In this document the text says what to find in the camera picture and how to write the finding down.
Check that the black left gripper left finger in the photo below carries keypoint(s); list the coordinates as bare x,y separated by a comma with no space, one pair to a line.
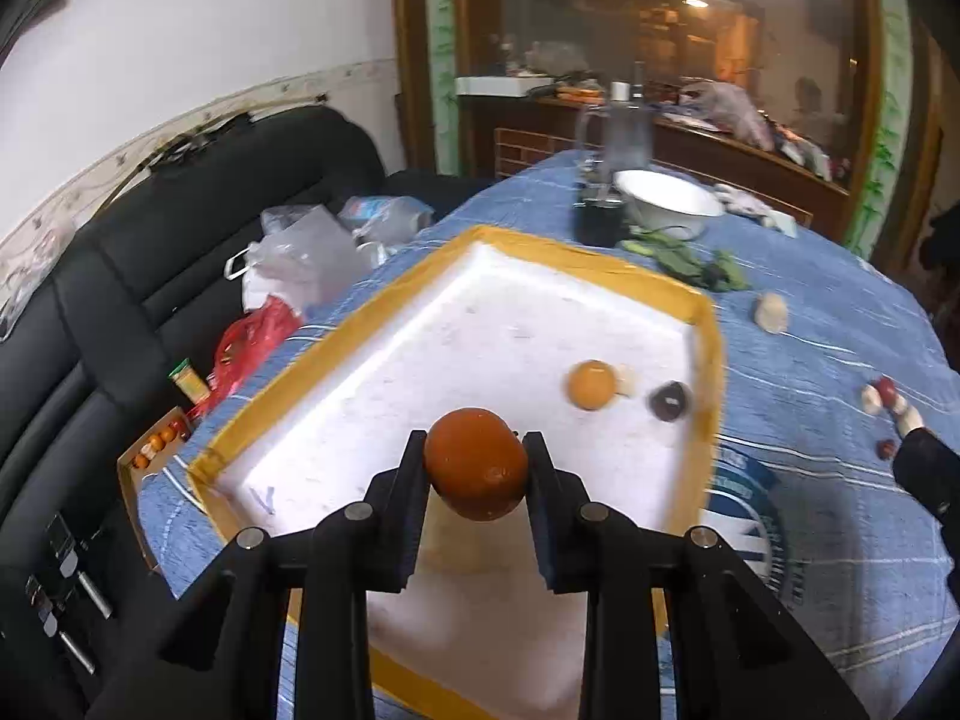
399,498

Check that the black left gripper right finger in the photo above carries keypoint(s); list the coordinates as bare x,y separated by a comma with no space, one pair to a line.
554,499

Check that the dark red apple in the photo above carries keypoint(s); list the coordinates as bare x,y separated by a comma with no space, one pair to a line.
887,392

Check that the orange mandarin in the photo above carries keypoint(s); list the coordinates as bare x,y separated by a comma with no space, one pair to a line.
591,385
476,464

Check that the dark red date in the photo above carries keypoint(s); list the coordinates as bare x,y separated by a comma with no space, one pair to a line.
886,449

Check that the blue plaid tablecloth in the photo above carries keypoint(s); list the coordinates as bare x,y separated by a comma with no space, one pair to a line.
799,489

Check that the white foam tray yellow rim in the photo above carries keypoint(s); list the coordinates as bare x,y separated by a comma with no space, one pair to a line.
494,319

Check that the dark purple plum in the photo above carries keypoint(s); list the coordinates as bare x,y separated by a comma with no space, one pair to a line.
670,402

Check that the red plastic bag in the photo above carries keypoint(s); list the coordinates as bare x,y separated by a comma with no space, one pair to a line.
243,348

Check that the beige pastry on cloth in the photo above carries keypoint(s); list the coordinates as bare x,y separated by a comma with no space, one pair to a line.
771,313

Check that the small cardboard box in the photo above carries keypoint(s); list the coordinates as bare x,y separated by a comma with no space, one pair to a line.
144,459

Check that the green yellow snack packet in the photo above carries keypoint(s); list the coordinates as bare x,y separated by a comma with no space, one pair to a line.
190,383

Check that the clear plastic bag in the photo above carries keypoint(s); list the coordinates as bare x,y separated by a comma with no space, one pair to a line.
306,258

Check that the green leafy vegetable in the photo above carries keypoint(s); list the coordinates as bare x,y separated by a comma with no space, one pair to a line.
718,273

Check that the small black box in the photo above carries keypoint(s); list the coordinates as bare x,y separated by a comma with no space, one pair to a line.
599,223

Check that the white enamel bowl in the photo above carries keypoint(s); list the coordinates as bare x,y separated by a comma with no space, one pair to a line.
660,202

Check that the black leather sofa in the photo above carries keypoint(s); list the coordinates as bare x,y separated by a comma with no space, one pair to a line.
87,369

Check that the clear glass pitcher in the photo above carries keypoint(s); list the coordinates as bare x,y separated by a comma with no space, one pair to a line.
614,136

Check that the wooden cabinet counter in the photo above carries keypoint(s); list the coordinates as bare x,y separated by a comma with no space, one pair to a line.
502,135

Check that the pink white plastic bag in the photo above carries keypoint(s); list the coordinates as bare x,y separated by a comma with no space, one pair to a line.
728,106

